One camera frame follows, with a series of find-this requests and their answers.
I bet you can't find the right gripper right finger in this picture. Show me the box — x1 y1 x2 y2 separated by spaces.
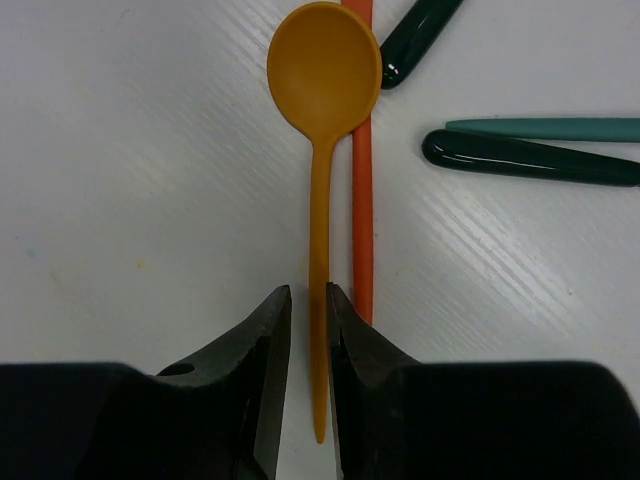
326 284 639 479

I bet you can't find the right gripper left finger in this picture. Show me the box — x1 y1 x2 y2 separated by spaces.
1 285 292 479

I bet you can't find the blue spoon dark handle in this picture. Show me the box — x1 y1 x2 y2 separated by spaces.
421 129 639 187

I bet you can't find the orange knife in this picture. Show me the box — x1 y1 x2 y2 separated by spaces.
341 0 375 326

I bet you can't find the teal fork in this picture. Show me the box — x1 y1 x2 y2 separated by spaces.
445 117 639 143

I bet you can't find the yellow spoon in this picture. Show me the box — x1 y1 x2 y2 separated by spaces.
267 1 382 443

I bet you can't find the yellow knife green handle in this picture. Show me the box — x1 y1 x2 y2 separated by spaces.
380 0 463 90

